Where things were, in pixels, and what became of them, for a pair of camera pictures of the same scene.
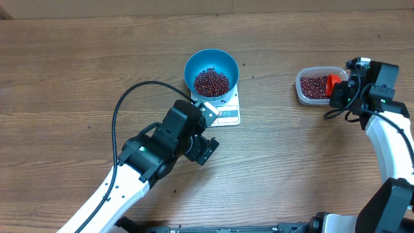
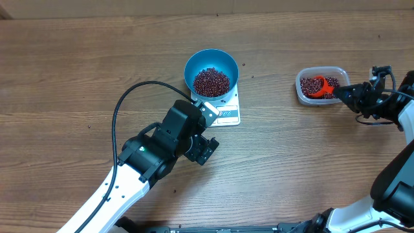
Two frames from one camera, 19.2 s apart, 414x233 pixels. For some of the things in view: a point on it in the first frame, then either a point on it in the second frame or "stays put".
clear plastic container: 310,71 stays put
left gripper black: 203,151 stays put
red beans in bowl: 209,83 stays put
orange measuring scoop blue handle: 332,79 -> 325,88
